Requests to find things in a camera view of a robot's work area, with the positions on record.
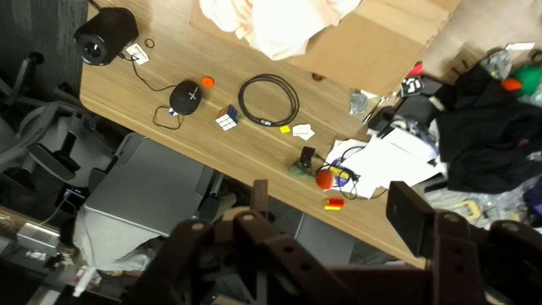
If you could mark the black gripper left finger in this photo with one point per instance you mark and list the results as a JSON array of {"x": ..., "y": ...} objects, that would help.
[{"x": 243, "y": 259}]

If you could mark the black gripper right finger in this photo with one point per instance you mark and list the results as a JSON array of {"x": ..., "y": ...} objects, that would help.
[{"x": 451, "y": 242}]

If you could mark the peach shirt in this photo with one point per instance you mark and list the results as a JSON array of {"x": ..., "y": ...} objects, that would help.
[{"x": 282, "y": 26}]

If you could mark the grey office chair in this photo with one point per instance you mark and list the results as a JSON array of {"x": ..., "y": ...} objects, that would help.
[
  {"x": 52, "y": 129},
  {"x": 146, "y": 187},
  {"x": 328, "y": 239}
]

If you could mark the brown cardboard box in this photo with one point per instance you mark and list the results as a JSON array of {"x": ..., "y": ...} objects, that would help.
[{"x": 383, "y": 44}]

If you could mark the clear plastic bag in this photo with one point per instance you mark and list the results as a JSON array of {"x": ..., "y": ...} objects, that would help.
[{"x": 480, "y": 203}]

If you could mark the white paper stack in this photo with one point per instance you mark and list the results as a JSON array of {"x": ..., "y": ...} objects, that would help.
[{"x": 390, "y": 161}]

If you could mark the black clothing pile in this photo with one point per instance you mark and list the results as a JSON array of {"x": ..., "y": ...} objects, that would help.
[{"x": 485, "y": 141}]

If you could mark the red yellow block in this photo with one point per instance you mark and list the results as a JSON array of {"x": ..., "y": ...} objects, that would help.
[{"x": 334, "y": 203}]

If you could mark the orange ball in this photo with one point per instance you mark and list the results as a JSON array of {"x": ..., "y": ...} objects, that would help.
[{"x": 324, "y": 180}]

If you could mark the black green small gadget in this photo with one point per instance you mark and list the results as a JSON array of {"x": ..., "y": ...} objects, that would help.
[{"x": 306, "y": 161}]

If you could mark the small yellow block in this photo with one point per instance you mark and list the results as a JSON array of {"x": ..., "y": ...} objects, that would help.
[{"x": 285, "y": 129}]

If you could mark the white paper slip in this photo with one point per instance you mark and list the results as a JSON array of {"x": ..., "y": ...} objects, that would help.
[{"x": 304, "y": 131}]

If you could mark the Rubik's cube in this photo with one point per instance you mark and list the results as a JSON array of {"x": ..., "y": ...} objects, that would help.
[{"x": 229, "y": 119}]

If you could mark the black round speaker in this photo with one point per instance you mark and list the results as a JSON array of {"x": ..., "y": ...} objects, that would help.
[{"x": 185, "y": 97}]

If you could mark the small orange piece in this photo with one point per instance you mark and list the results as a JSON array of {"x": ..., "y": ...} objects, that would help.
[{"x": 207, "y": 81}]

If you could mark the black camera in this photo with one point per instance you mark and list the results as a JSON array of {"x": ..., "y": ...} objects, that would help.
[{"x": 104, "y": 34}]

